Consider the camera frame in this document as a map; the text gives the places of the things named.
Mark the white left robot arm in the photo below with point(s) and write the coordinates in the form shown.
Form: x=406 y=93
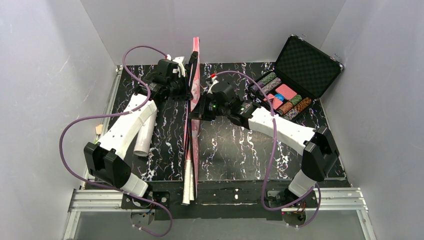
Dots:
x=105 y=159

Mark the tan wooden block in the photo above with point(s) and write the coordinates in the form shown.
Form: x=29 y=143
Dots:
x=99 y=129

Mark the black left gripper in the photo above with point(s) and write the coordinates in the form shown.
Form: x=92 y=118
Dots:
x=187 y=81

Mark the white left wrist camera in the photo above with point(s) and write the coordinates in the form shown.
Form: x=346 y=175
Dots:
x=180 y=68

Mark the white shuttlecock tube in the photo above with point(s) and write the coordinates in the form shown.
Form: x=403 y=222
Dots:
x=144 y=136

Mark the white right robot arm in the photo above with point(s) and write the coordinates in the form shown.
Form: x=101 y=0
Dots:
x=316 y=146

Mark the blue dealer chip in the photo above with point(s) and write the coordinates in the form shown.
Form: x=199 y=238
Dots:
x=279 y=97

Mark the pink racket bag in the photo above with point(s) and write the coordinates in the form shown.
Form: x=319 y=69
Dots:
x=191 y=128

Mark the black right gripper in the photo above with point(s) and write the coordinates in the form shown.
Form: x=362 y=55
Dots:
x=201 y=108

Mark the pink playing card deck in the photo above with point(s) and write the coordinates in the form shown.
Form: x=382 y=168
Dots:
x=286 y=91

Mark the pink badminton racket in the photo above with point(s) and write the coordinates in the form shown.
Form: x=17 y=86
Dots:
x=188 y=183

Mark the black poker chip case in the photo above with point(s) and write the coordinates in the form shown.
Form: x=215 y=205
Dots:
x=305 y=69

